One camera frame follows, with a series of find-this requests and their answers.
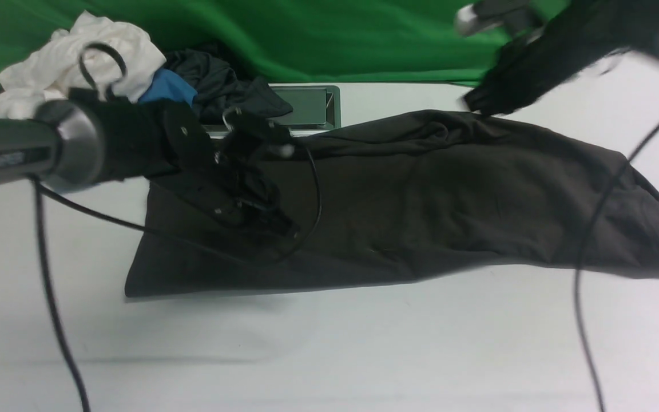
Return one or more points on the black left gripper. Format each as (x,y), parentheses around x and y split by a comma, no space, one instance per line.
(224,189)

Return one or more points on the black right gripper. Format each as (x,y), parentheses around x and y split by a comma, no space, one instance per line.
(530,66)

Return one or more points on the gray long-sleeved shirt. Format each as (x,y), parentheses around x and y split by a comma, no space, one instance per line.
(415,196)

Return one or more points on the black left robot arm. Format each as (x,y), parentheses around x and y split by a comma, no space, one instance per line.
(72,145)

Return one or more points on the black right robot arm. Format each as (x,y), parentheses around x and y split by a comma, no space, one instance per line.
(655,28)

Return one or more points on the dark teal crumpled shirt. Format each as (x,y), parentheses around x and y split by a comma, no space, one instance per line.
(222,82)

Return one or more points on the blue crumpled shirt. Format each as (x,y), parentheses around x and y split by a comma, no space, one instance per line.
(168,85)

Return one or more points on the white crumpled shirt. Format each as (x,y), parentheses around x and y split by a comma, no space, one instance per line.
(117,53)

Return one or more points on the green backdrop cloth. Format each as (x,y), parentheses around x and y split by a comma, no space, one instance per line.
(284,41)

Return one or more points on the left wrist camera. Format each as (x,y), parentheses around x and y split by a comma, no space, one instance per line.
(250,137)

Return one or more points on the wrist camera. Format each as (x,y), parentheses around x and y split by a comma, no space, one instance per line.
(250,137)
(514,17)

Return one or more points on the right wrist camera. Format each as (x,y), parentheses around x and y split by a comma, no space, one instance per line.
(514,17)

